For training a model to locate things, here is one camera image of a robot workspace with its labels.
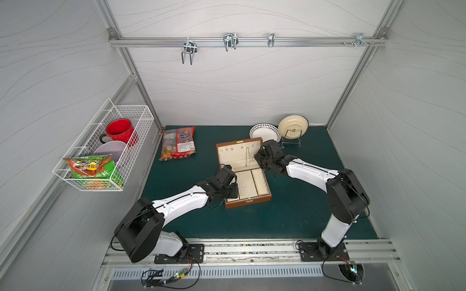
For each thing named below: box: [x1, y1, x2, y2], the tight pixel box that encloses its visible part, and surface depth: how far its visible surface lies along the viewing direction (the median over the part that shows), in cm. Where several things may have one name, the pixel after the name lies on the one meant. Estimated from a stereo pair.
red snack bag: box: [158, 126, 196, 162], surface depth 109 cm
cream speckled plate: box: [277, 114, 310, 141], surface depth 104 cm
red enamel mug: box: [99, 118, 139, 148], surface depth 66 cm
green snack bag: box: [62, 153, 124, 190], surface depth 55 cm
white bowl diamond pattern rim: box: [248, 123, 282, 142], surface depth 120 cm
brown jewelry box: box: [216, 137, 272, 210], surface depth 90 cm
